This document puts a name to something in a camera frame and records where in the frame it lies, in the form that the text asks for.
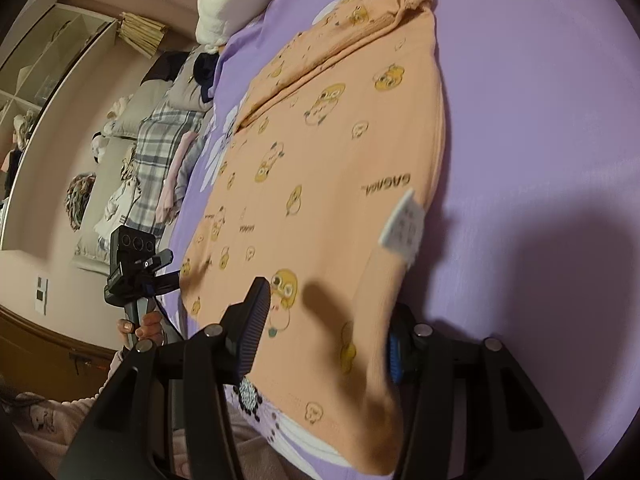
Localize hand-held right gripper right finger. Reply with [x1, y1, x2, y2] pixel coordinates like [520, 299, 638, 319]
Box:
[385, 302, 586, 480]

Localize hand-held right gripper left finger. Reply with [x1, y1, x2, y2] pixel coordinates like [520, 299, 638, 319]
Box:
[57, 276, 273, 480]

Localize orange cartoon print clothes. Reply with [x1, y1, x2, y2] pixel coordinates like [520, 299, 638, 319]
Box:
[179, 0, 447, 476]

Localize person's left forearm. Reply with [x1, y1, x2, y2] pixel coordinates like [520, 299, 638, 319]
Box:
[0, 350, 126, 461]

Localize person's left hand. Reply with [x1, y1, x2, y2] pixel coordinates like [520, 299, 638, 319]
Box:
[116, 310, 167, 354]

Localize multicoloured floral cushion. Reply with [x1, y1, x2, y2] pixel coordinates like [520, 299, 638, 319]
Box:
[64, 172, 97, 231]

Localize pink cloth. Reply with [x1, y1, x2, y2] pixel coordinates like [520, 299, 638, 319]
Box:
[155, 132, 198, 223]

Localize white plush toy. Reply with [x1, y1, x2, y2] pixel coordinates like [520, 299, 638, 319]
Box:
[90, 131, 111, 163]

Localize person's pink pajama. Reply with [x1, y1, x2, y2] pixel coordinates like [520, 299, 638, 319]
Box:
[170, 395, 301, 480]

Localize grey pillow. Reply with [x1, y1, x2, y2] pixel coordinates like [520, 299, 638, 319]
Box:
[107, 80, 166, 138]

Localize dark brown cushion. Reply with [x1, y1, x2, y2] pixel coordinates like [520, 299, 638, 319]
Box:
[140, 52, 193, 83]

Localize dark navy cloth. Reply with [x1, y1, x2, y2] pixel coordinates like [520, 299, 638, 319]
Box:
[192, 51, 221, 103]

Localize white shelf cabinet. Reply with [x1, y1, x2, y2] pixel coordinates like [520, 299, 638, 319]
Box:
[0, 2, 118, 211]

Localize straw bundle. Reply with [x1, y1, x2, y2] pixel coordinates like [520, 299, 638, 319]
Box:
[117, 11, 168, 58]

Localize white plush blanket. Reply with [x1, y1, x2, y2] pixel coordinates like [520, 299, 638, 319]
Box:
[196, 0, 301, 53]

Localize purple floral bed sheet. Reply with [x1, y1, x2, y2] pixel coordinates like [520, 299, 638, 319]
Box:
[165, 0, 640, 480]

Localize brown wooden bed frame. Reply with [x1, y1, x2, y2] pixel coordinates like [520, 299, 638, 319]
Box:
[0, 305, 123, 396]

